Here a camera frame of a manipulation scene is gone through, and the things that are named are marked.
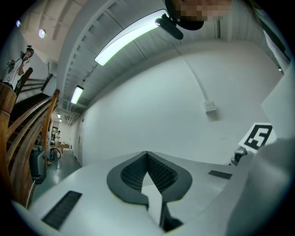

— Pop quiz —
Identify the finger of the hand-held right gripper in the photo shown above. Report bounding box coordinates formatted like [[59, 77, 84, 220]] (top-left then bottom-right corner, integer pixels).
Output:
[[221, 137, 295, 236]]

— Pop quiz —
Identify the black headset microphone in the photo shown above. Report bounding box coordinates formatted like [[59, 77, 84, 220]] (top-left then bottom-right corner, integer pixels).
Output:
[[154, 13, 184, 40]]

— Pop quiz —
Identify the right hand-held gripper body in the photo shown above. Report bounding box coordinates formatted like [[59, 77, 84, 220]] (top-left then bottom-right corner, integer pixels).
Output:
[[230, 122, 278, 166]]

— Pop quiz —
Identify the long ceiling light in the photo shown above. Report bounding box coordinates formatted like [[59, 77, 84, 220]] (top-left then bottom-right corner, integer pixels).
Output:
[[94, 22, 162, 66]]

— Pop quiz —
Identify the short ceiling light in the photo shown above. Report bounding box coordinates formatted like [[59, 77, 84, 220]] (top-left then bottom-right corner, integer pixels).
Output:
[[70, 85, 84, 105]]

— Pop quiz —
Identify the person's head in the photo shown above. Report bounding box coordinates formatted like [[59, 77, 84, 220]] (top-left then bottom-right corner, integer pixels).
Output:
[[165, 0, 232, 30]]

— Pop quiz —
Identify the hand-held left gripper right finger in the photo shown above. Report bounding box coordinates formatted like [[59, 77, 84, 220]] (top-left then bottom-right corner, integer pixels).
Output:
[[147, 151, 239, 236]]

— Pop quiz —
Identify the grey vacuum cleaner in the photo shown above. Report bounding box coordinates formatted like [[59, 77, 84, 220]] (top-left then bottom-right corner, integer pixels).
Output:
[[49, 147, 62, 161]]

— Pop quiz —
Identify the grey floor machine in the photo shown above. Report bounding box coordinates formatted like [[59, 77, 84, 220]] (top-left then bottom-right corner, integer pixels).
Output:
[[29, 147, 48, 184]]

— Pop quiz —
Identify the white printed T-shirt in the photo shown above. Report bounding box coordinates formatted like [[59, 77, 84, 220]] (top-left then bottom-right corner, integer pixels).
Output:
[[253, 9, 295, 143]]

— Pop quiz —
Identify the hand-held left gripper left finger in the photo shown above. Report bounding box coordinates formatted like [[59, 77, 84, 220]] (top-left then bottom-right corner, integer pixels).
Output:
[[27, 151, 162, 236]]

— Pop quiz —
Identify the navy harness strap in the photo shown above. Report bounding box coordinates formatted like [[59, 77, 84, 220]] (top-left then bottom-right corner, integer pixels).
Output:
[[255, 11, 291, 64]]

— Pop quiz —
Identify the wooden chairs stack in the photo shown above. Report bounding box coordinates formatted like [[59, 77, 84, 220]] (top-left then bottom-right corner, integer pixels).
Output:
[[0, 68, 60, 208]]

